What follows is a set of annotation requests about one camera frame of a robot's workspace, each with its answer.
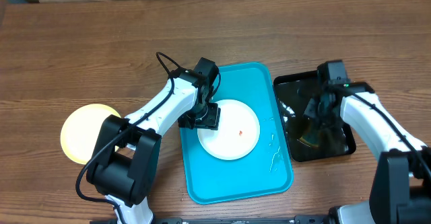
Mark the yellow plate with stain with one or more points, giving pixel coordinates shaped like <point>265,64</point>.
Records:
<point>80,131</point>

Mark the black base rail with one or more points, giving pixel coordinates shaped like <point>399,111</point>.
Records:
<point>235,220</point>

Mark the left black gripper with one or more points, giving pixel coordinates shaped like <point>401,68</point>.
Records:
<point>211,122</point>

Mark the green yellow sponge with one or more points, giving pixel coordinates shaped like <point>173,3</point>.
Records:
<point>311,138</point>

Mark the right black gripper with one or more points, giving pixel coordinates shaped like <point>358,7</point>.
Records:
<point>314,113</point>

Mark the black rectangular tray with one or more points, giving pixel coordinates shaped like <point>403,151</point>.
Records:
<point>293,93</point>

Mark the white plate with stain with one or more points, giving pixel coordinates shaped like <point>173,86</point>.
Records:
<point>237,134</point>

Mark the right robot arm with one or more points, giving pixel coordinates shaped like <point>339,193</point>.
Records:
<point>401,187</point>

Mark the teal plastic tray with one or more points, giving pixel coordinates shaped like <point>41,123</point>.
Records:
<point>267,169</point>

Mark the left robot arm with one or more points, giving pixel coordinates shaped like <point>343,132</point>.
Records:
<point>123,165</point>

